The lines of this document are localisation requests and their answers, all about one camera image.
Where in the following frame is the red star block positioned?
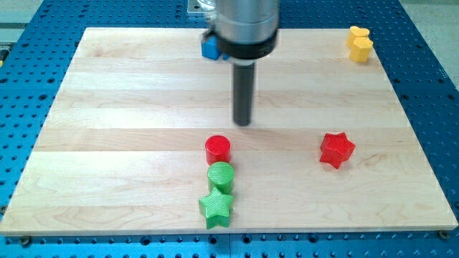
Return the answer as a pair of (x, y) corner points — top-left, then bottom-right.
(319, 133), (356, 169)

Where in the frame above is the red cylinder block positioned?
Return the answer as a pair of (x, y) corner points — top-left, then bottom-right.
(204, 135), (231, 165)

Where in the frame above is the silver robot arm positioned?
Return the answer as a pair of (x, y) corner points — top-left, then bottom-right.
(202, 0), (280, 66)

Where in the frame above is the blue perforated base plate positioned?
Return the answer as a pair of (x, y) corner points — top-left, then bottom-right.
(1, 1), (458, 257)

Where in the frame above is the yellow hexagon block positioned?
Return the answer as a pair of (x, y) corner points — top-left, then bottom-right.
(349, 37), (374, 63)

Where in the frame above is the green star block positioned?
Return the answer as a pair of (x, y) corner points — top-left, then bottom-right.
(199, 187), (234, 229)

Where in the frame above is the green cylinder block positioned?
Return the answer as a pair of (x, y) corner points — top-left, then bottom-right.
(207, 161), (235, 194)

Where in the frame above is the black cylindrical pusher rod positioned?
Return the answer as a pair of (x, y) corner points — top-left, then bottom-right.
(232, 63), (255, 126)

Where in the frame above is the wooden board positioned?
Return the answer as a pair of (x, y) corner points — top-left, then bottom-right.
(1, 28), (458, 236)

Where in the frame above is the yellow heart block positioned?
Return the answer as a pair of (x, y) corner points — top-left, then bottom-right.
(346, 26), (370, 48)

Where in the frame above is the blue block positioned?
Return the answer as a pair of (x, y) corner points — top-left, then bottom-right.
(201, 35), (230, 60)

